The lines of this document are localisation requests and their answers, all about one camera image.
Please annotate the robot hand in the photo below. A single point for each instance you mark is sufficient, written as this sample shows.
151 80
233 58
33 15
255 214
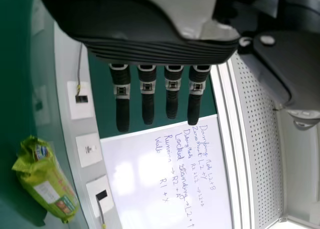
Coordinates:
140 26

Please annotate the yellow-green biscuit packet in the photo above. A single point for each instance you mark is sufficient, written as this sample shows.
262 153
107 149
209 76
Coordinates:
42 179

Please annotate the white socket plate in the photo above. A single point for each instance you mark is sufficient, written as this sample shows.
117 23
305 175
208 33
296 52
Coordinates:
88 156
100 184
81 109

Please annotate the whiteboard with blue handwriting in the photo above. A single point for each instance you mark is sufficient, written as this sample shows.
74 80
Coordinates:
150 184

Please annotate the white aluminium frame rail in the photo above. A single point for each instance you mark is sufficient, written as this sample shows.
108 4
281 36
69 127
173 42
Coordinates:
232 129

